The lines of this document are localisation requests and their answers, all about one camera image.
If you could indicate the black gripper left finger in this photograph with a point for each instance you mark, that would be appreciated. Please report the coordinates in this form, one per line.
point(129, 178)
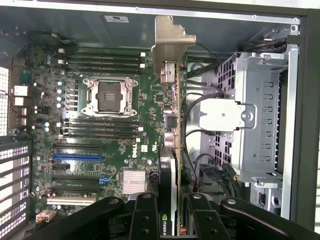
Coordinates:
point(146, 220)

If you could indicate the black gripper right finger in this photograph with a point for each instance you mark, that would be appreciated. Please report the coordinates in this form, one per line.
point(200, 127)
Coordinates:
point(207, 225)

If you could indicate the silver chipset heatsink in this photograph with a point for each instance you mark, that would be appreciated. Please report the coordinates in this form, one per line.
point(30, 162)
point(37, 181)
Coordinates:
point(133, 182)

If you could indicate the green Dell motherboard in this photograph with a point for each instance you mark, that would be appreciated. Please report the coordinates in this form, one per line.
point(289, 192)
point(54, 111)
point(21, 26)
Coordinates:
point(120, 155)

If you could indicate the white PCI expansion slot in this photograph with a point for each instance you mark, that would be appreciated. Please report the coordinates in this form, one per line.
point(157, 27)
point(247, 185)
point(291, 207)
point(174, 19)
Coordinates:
point(71, 200)

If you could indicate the long black expansion slot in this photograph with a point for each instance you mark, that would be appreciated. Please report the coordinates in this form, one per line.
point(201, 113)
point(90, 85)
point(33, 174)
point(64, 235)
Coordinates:
point(75, 189)
point(77, 147)
point(75, 178)

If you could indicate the blue expansion slot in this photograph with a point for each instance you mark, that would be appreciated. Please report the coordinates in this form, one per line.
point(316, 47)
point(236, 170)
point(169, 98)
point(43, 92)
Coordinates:
point(77, 157)

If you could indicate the black RAM slot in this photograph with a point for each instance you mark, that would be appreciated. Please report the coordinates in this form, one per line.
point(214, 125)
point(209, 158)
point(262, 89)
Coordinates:
point(100, 126)
point(100, 72)
point(100, 59)
point(100, 52)
point(100, 131)
point(100, 66)
point(100, 121)

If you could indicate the short black expansion slot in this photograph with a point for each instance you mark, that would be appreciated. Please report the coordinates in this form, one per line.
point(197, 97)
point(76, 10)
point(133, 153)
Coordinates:
point(61, 167)

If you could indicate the white power connector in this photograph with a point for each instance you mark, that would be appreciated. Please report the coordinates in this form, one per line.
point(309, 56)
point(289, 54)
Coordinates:
point(46, 215)

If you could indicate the silver CPU socket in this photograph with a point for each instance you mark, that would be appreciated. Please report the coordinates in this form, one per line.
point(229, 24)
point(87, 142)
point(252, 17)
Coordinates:
point(110, 96)

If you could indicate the silver drive cage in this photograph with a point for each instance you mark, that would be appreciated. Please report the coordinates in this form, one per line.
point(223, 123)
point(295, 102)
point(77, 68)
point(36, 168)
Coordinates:
point(262, 100)

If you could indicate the open black PC case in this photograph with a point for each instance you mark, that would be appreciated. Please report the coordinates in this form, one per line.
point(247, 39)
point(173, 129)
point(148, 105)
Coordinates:
point(310, 125)

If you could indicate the white case sticker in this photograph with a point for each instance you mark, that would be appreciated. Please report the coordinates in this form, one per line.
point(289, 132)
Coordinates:
point(116, 19)

